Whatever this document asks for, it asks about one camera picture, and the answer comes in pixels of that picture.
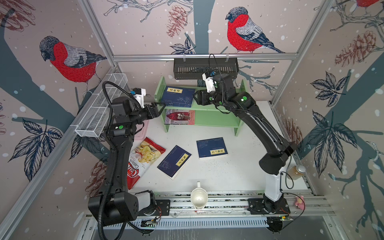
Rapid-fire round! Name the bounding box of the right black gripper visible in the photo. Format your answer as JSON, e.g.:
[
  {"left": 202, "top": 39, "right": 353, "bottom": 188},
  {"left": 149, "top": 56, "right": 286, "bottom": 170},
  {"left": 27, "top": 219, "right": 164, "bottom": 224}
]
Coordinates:
[{"left": 192, "top": 88, "right": 229, "bottom": 108}]

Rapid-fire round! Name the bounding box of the pink rectangular case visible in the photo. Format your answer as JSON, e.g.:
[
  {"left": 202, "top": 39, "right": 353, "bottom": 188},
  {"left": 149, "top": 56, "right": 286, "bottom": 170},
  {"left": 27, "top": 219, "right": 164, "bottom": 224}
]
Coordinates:
[{"left": 135, "top": 120, "right": 149, "bottom": 141}]

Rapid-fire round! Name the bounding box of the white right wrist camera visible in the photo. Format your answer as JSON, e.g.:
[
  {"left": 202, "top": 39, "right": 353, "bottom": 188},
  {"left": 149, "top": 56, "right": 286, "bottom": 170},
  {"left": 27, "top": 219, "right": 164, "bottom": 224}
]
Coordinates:
[{"left": 202, "top": 71, "right": 216, "bottom": 93}]

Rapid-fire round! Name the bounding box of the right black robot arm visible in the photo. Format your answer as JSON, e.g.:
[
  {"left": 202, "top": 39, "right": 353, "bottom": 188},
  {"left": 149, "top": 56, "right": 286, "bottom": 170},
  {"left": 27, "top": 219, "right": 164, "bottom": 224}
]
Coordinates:
[{"left": 194, "top": 73, "right": 297, "bottom": 203}]

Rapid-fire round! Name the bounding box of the aluminium mounting rail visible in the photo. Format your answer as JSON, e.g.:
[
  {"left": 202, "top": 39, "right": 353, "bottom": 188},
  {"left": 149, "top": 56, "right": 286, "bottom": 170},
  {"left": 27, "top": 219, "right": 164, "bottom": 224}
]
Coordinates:
[{"left": 155, "top": 193, "right": 336, "bottom": 218}]

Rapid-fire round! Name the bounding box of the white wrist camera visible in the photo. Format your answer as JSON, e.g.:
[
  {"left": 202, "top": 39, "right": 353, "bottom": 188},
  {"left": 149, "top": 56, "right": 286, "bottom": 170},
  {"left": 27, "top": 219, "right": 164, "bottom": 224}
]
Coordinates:
[
  {"left": 202, "top": 71, "right": 216, "bottom": 93},
  {"left": 131, "top": 88, "right": 147, "bottom": 109}
]

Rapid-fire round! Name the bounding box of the white ceramic pitcher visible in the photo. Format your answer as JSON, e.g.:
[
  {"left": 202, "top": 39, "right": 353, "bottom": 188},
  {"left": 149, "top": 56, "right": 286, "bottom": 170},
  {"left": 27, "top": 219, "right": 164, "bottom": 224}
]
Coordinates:
[{"left": 190, "top": 181, "right": 209, "bottom": 210}]

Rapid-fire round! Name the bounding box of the pink red illustrated book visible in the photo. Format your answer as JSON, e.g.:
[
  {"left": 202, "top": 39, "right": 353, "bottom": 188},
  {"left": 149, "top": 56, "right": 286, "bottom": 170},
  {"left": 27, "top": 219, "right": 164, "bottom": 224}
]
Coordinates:
[{"left": 165, "top": 109, "right": 195, "bottom": 125}]

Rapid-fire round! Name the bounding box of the pink small toy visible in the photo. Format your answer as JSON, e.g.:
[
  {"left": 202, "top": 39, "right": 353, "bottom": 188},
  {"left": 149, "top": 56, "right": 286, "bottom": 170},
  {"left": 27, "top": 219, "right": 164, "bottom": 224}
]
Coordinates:
[{"left": 295, "top": 196, "right": 306, "bottom": 211}]

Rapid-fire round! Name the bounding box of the amber bottle white cap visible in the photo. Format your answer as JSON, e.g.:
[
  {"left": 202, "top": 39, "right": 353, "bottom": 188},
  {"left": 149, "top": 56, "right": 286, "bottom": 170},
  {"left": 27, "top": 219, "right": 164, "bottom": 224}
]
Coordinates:
[{"left": 287, "top": 165, "right": 306, "bottom": 181}]

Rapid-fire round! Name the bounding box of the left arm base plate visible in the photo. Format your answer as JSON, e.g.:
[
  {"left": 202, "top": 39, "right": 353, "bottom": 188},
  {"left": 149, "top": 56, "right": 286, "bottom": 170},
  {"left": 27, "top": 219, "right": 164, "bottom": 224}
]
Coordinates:
[{"left": 142, "top": 200, "right": 171, "bottom": 217}]

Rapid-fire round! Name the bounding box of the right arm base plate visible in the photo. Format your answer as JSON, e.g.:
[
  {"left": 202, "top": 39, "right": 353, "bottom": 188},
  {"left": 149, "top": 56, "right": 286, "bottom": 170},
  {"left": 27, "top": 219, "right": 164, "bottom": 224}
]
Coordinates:
[{"left": 247, "top": 198, "right": 291, "bottom": 215}]

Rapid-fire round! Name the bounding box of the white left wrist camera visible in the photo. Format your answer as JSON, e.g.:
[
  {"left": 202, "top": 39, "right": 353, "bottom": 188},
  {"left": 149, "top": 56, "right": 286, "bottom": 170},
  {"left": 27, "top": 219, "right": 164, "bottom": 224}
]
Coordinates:
[{"left": 131, "top": 88, "right": 147, "bottom": 109}]

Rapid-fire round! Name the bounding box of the left black corrugated cable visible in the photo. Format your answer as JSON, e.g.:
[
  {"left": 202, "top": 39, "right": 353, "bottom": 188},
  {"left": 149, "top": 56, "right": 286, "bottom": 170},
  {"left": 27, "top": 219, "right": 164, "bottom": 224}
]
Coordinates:
[{"left": 96, "top": 80, "right": 157, "bottom": 240}]

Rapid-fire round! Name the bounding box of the red snack bag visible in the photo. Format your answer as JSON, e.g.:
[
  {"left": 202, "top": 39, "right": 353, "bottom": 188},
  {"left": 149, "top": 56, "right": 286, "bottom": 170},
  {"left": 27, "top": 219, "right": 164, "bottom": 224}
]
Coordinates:
[{"left": 127, "top": 138, "right": 166, "bottom": 190}]

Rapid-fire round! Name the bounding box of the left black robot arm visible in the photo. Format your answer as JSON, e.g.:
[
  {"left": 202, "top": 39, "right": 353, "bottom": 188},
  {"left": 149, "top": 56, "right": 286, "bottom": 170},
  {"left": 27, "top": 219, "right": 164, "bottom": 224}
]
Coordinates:
[{"left": 88, "top": 97, "right": 163, "bottom": 229}]

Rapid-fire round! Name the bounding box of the small circuit board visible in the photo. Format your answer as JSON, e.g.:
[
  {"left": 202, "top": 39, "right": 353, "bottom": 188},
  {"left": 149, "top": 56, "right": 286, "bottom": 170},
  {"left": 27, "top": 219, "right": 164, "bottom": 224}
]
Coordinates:
[{"left": 141, "top": 219, "right": 158, "bottom": 229}]

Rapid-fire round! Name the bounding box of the right black thin cable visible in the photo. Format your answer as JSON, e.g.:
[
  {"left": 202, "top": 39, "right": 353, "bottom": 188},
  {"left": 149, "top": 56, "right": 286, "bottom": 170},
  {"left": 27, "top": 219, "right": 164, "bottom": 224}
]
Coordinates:
[{"left": 278, "top": 170, "right": 307, "bottom": 224}]

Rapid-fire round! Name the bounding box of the black hanging slotted basket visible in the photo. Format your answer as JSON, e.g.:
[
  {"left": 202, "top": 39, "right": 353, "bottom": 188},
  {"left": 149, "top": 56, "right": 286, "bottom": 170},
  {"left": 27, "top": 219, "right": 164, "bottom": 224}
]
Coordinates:
[{"left": 174, "top": 56, "right": 239, "bottom": 80}]

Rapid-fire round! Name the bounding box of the green wooden two-tier shelf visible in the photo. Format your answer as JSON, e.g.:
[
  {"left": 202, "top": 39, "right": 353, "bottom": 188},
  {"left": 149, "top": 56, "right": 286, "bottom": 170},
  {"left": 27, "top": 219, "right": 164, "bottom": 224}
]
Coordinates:
[{"left": 154, "top": 77, "right": 249, "bottom": 137}]

